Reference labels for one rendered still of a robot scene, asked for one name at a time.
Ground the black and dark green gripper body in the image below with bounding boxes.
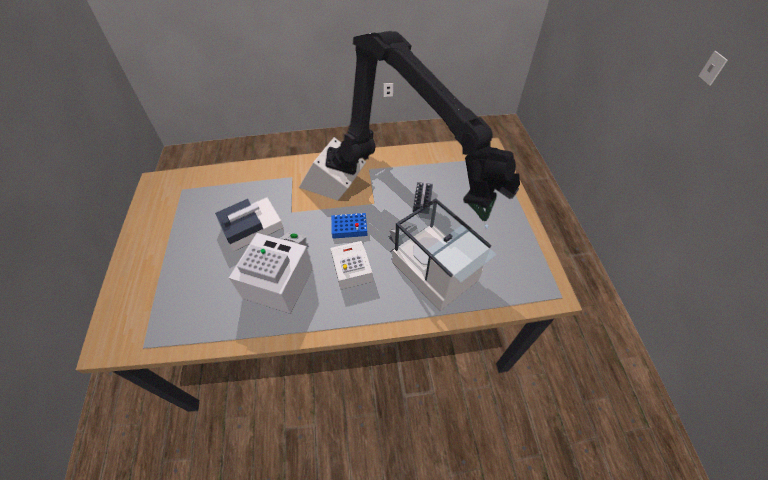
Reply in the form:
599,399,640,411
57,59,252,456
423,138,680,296
463,176,497,208

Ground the blue tube rack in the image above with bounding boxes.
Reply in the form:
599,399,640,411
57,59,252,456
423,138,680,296
331,213,368,238

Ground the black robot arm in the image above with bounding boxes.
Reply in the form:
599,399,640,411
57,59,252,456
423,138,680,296
325,31,520,198

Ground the grey bench mat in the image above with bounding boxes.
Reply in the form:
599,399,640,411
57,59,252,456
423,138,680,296
143,161,562,349

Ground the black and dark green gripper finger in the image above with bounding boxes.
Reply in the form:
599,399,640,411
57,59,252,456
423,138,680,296
468,202,492,221
478,195,497,218

